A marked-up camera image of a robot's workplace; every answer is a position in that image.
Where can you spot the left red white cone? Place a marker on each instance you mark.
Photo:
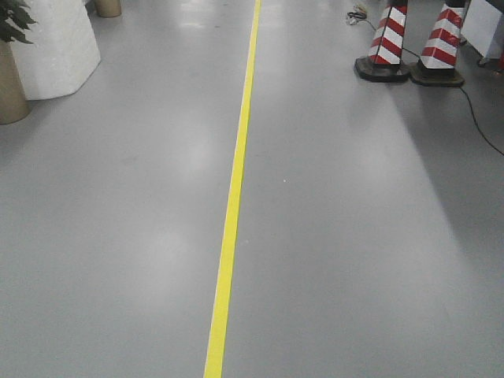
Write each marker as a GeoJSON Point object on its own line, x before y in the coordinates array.
{"type": "Point", "coordinates": [384, 63]}

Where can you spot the right red white cone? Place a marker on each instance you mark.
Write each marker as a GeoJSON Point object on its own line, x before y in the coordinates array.
{"type": "Point", "coordinates": [436, 66]}

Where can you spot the white wrapped bundle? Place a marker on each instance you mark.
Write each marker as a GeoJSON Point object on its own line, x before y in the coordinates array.
{"type": "Point", "coordinates": [62, 53]}

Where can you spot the red white cone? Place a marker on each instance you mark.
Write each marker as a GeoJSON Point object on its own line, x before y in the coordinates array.
{"type": "Point", "coordinates": [436, 66]}
{"type": "Point", "coordinates": [384, 63]}

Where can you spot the brown cardboard tube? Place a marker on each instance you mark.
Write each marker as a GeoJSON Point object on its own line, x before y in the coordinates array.
{"type": "Point", "coordinates": [108, 8]}

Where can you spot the potted plant brown pot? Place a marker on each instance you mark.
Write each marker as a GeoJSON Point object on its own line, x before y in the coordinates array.
{"type": "Point", "coordinates": [15, 21]}

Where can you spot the white cabinet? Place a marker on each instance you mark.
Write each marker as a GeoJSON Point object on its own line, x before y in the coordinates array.
{"type": "Point", "coordinates": [483, 27]}

